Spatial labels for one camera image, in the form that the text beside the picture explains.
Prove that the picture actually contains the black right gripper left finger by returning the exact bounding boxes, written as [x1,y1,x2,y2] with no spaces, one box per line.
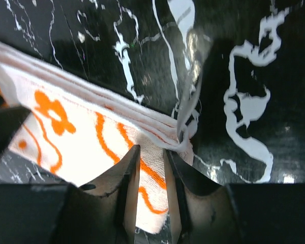
[0,145,140,243]

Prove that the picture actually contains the orange white towel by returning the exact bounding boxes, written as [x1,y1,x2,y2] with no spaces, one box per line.
[0,42,197,234]

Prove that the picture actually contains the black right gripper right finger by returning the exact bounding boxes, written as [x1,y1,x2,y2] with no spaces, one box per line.
[163,150,305,243]

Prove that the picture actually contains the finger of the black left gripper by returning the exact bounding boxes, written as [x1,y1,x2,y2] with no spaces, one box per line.
[0,95,31,155]

